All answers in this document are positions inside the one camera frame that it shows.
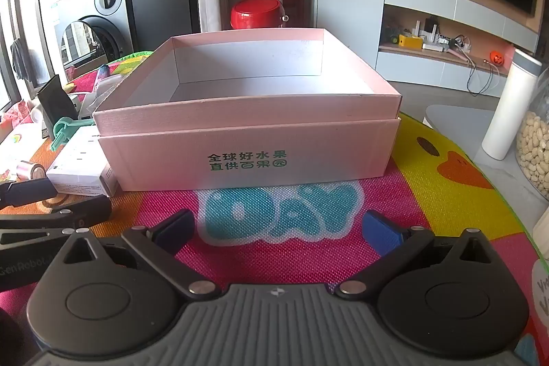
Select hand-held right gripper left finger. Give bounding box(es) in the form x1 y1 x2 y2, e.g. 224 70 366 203
63 209 217 300

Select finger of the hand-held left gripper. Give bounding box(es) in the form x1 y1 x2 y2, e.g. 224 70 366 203
0 177 58 209
0 194 113 252

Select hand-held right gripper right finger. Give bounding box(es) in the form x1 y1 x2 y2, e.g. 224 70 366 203
336 210 495 300

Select pink cardboard box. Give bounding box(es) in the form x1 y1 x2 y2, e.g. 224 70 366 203
92 27 403 192

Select blue pink gradient bottle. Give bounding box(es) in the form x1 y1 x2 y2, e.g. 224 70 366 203
95 65 111 94

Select silver cylinder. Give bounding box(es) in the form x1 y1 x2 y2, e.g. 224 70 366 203
15 161 46 180

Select small white carton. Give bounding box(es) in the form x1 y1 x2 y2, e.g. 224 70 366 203
46 164 118 197

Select colourful printed blanket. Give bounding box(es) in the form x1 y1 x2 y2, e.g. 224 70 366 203
0 51 549 366

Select green plastic clip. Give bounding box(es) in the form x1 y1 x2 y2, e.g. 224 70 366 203
49 115 95 152

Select black flat stand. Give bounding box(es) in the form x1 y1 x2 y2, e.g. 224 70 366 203
37 75 75 127

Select clear plastic bag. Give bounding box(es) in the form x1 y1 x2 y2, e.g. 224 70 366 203
79 74 125 114

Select dark hanging cloth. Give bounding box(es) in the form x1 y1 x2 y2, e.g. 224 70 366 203
11 38 28 81

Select clear jar of peanuts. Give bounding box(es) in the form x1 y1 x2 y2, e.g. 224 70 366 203
515 68 549 197

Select white thermos bottle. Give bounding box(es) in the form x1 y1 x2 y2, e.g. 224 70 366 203
481 49 545 161

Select grey washing machine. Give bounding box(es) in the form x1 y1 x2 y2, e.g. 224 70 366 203
51 0 138 67

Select white router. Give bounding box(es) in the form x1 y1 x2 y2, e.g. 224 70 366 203
414 19 439 39

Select red canister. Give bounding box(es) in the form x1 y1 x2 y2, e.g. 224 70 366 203
230 0 289 29

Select black cable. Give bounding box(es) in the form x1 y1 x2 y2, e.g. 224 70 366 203
467 57 502 96

